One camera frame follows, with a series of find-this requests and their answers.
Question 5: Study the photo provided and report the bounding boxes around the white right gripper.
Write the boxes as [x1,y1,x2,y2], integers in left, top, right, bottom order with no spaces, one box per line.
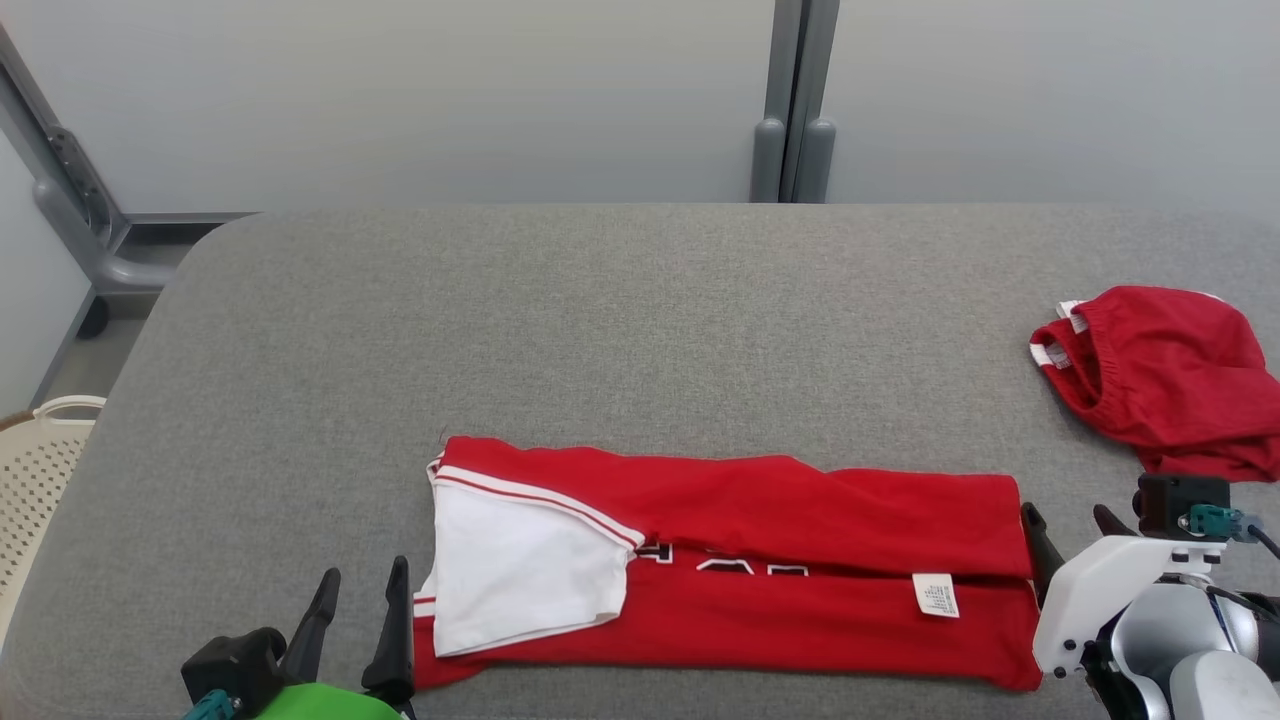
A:
[1020,502,1227,682]

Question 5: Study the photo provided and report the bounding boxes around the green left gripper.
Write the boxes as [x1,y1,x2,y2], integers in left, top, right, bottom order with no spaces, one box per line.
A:
[245,556,416,720]

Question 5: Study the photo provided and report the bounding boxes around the red shorts with white stripe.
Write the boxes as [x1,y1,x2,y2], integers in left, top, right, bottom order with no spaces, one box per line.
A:
[1030,286,1280,483]

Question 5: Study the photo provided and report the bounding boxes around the red Bulls 23 jersey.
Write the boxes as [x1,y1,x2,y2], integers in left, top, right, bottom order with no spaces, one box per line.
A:
[412,435,1046,693]

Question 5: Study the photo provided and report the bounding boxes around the cream plastic laundry basket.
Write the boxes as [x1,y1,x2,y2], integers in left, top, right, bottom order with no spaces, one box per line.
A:
[0,395,108,651]

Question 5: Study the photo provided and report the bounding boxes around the teal right camera connector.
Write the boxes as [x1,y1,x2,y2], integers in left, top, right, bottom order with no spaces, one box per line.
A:
[1180,505,1264,544]

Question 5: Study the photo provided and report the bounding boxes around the grey partition post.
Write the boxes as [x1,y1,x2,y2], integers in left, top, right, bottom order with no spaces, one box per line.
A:
[750,0,804,204]
[793,0,840,204]

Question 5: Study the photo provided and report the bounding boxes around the grey metal frame leg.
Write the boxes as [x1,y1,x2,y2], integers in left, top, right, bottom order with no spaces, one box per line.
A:
[0,25,256,297]

